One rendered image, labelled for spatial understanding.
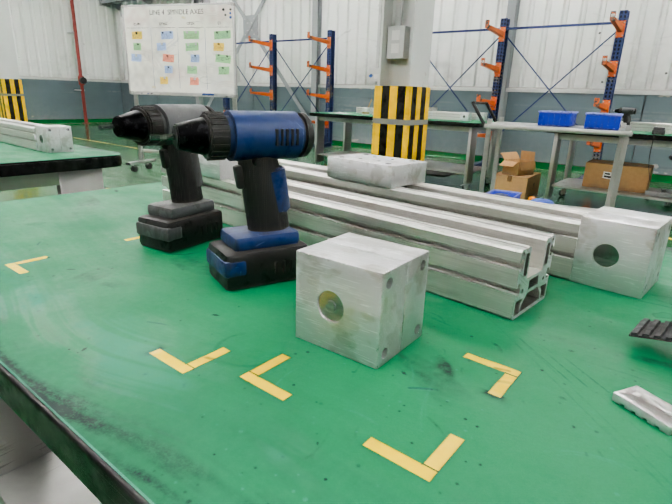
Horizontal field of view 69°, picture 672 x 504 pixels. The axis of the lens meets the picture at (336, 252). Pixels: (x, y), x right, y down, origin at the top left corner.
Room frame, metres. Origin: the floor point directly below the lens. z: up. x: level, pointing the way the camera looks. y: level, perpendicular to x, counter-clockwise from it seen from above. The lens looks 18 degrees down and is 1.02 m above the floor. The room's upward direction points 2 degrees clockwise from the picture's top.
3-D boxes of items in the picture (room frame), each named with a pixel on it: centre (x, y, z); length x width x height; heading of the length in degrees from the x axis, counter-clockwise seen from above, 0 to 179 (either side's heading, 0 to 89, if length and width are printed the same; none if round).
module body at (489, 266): (0.82, 0.06, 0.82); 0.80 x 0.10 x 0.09; 47
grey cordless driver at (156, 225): (0.75, 0.27, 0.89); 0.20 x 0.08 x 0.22; 149
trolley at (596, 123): (3.57, -1.48, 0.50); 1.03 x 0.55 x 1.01; 64
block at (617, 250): (0.67, -0.41, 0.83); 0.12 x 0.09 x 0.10; 137
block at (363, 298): (0.47, -0.03, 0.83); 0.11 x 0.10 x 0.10; 144
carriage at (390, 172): (0.96, -0.07, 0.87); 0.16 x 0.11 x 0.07; 47
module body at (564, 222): (0.96, -0.07, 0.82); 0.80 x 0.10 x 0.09; 47
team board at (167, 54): (6.16, 1.91, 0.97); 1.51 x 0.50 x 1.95; 72
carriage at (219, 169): (0.99, 0.24, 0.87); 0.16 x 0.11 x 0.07; 47
